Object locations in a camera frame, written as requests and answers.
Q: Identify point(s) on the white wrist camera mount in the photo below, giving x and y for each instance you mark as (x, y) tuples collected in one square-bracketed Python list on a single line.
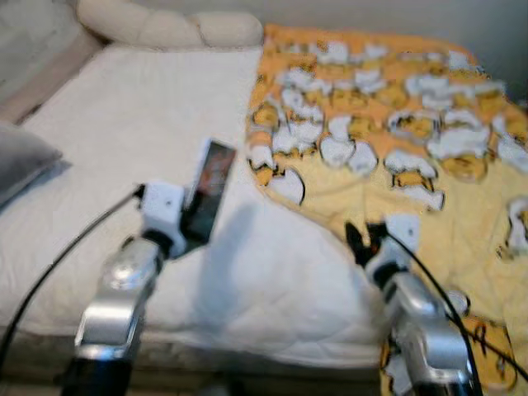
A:
[(163, 210), (404, 235)]

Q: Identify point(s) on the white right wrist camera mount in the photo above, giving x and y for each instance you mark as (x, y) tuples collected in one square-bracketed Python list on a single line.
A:
[(404, 235)]

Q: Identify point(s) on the orange yellow cartoon blanket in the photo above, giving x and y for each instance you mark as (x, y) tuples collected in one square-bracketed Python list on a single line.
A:
[(396, 190)]

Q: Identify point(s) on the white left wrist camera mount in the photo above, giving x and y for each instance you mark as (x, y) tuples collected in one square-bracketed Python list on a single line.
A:
[(163, 210)]

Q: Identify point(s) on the grey pillow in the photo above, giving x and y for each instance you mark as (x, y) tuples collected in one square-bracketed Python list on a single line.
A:
[(21, 161)]

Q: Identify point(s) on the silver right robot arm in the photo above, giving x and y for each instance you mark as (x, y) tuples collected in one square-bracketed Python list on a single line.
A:
[(425, 330)]

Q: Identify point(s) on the dark book with floral cover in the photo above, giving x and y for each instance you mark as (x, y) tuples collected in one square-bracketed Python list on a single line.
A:
[(213, 186)]

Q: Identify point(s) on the white quilted mattress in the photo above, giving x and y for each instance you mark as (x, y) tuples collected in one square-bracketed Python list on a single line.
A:
[(148, 107)]

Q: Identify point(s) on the beige bolster cushion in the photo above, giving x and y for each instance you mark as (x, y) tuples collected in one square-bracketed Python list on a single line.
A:
[(165, 25)]

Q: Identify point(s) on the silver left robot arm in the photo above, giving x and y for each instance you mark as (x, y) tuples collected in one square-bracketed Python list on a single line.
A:
[(115, 305)]

